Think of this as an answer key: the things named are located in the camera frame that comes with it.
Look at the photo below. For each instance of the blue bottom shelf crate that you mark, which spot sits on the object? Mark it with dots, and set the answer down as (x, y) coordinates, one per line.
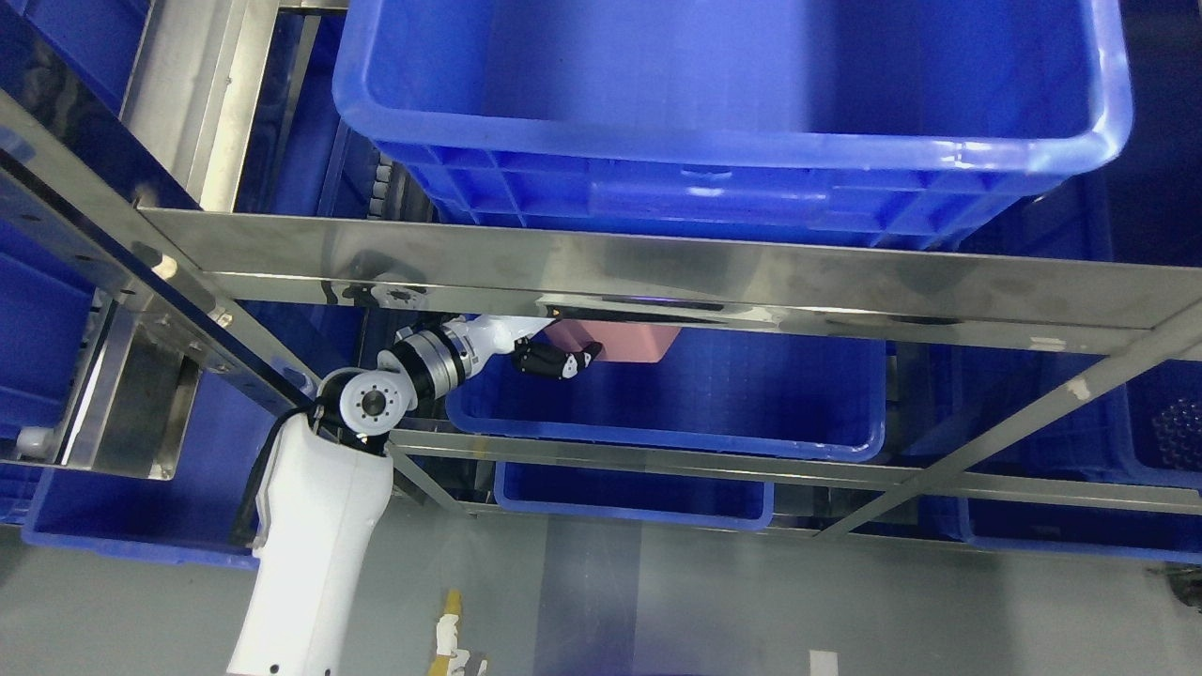
(640, 496)

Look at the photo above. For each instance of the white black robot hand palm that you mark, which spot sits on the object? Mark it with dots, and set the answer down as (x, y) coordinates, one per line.
(478, 340)

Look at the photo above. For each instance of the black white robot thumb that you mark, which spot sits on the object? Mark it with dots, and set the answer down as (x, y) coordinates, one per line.
(550, 362)

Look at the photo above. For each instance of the pink plastic storage box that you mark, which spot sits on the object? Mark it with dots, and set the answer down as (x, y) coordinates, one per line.
(621, 342)

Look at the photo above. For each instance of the blue middle shelf crate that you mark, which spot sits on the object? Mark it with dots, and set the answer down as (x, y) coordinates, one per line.
(759, 394)

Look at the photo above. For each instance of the blue shelf crate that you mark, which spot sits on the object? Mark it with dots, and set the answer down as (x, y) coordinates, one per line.
(759, 394)
(640, 496)

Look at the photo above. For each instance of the blue crate lower left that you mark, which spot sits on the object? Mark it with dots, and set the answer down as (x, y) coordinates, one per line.
(185, 520)

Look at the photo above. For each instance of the large blue top crate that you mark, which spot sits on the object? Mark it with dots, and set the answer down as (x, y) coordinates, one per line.
(901, 125)

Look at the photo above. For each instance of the steel shelf frame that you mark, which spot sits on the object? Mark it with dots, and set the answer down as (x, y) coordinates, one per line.
(125, 223)

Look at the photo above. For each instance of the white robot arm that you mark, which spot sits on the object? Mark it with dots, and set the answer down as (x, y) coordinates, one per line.
(324, 477)

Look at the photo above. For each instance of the blue crate right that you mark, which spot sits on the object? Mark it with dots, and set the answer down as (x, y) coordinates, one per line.
(1145, 432)

